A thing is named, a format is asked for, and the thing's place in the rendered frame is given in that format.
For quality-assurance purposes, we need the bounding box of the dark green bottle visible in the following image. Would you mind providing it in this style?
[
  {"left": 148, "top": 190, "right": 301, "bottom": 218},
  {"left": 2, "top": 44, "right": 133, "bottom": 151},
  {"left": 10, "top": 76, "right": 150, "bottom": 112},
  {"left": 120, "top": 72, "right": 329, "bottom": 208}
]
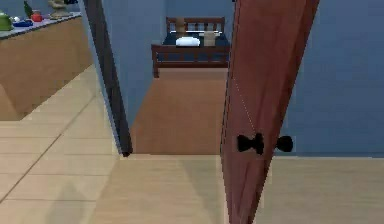
[{"left": 23, "top": 0, "right": 34, "bottom": 19}]

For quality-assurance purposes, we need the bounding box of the white pillow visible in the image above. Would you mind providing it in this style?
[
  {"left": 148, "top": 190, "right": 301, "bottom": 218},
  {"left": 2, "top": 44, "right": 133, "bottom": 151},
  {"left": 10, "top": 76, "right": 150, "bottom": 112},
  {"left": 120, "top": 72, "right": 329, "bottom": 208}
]
[{"left": 175, "top": 36, "right": 202, "bottom": 48}]

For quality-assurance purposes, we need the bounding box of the reddish brown room door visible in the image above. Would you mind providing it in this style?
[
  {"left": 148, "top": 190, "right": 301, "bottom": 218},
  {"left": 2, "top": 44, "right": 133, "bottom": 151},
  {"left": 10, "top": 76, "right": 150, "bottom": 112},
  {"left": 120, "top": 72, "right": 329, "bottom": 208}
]
[{"left": 220, "top": 0, "right": 321, "bottom": 224}]

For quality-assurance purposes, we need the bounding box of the dark wooden bed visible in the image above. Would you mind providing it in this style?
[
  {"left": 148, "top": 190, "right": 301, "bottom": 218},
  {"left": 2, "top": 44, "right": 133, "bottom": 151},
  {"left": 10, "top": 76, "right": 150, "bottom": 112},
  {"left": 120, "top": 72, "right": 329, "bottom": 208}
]
[{"left": 150, "top": 16, "right": 232, "bottom": 79}]

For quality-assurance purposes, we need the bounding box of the blue plate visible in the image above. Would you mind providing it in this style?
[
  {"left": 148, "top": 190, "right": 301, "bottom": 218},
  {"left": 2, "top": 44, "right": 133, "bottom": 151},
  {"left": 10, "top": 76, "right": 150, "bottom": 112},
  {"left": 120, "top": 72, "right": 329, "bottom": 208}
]
[{"left": 12, "top": 19, "right": 35, "bottom": 28}]

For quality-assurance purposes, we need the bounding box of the brown teddy bear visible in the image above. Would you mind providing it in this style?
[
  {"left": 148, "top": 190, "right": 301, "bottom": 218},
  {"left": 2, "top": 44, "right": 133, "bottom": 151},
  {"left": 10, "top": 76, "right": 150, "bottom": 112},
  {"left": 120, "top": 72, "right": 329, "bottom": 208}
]
[{"left": 174, "top": 17, "right": 187, "bottom": 38}]

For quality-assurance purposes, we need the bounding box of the beige statue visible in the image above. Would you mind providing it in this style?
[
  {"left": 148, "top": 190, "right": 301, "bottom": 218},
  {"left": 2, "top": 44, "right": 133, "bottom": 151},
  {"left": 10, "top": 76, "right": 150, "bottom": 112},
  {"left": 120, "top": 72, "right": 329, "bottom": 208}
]
[{"left": 47, "top": 0, "right": 72, "bottom": 19}]

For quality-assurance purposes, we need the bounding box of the tan box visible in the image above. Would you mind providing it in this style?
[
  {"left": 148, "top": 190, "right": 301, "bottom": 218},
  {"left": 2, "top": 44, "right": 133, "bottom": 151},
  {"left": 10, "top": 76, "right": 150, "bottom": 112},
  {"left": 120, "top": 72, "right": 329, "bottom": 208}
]
[{"left": 203, "top": 31, "right": 216, "bottom": 47}]

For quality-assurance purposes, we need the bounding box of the green kettle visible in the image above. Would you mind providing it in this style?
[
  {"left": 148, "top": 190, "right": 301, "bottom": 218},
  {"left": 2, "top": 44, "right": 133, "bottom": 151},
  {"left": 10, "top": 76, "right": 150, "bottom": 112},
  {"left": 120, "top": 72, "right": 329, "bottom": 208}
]
[{"left": 0, "top": 11, "right": 15, "bottom": 32}]

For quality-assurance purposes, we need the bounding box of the tan wooden counter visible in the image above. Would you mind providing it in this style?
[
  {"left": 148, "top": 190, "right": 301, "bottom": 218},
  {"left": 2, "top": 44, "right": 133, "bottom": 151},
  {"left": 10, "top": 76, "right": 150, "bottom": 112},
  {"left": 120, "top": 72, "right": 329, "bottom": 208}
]
[{"left": 0, "top": 11, "right": 94, "bottom": 122}]

